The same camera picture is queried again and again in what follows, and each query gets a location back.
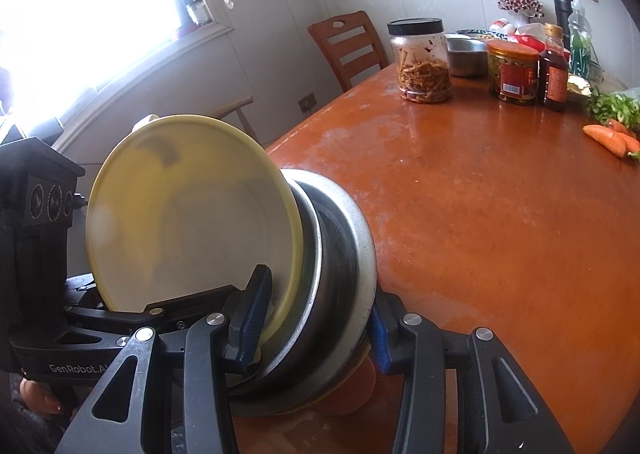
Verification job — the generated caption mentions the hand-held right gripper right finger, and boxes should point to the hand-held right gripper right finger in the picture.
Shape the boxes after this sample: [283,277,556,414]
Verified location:
[369,290,576,454]

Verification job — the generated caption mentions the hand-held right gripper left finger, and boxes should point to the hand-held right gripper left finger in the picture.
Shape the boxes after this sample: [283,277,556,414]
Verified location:
[52,264,273,454]

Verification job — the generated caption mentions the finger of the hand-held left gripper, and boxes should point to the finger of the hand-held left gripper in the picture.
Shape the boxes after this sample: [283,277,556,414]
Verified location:
[67,284,248,335]
[65,274,113,310]

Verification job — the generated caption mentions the orange bear-shaped plate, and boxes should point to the orange bear-shaped plate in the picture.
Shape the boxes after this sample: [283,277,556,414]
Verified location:
[320,354,377,416]

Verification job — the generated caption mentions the shallow steel bowl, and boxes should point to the shallow steel bowl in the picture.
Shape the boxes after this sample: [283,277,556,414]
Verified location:
[227,171,379,419]

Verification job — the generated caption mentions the yellow bowl with handle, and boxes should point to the yellow bowl with handle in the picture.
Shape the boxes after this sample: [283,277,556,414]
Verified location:
[85,113,303,360]

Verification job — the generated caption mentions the deep steel bowl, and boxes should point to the deep steel bowl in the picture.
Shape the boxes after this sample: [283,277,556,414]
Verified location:
[300,184,356,375]
[280,169,326,375]

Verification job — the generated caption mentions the person's left hand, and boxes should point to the person's left hand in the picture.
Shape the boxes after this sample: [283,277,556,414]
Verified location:
[20,378,76,416]

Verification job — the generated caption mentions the dark floral garment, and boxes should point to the dark floral garment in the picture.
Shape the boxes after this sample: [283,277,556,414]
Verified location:
[0,399,66,454]

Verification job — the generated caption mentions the window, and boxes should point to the window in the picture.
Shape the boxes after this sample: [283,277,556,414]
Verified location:
[0,0,236,135]

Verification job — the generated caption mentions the black-lidded pickle jar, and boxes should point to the black-lidded pickle jar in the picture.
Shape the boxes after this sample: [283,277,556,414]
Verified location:
[387,18,453,105]

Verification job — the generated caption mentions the small glass jar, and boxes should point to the small glass jar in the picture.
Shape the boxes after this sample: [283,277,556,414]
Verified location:
[187,0,210,26]

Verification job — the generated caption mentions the orange-lidded jar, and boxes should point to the orange-lidded jar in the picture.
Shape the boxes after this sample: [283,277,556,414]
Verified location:
[486,40,542,107]

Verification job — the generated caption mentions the brown wooden chair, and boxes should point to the brown wooden chair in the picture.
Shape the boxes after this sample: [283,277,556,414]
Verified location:
[307,10,391,94]

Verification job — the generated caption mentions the small steel bowl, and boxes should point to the small steel bowl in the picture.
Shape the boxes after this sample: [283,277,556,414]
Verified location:
[445,34,490,79]

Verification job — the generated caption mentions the dark sauce bottle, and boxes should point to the dark sauce bottle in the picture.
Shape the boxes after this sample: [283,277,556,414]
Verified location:
[537,23,571,113]

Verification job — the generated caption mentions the gold foil packet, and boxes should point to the gold foil packet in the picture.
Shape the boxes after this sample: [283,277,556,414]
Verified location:
[567,74,597,101]

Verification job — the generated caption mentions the bagged leafy greens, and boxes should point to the bagged leafy greens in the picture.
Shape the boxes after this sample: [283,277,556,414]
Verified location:
[587,89,640,130]

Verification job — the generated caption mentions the red and white packet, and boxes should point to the red and white packet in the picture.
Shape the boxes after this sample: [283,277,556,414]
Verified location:
[510,24,548,48]

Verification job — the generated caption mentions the clear green dish soap bottle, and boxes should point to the clear green dish soap bottle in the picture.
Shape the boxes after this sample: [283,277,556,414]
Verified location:
[567,0,598,81]

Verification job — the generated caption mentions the dried flower bouquet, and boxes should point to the dried flower bouquet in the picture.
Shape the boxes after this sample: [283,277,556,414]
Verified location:
[497,0,546,20]

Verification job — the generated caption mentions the black thermos bottle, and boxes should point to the black thermos bottle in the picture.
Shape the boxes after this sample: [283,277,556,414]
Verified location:
[552,0,580,35]

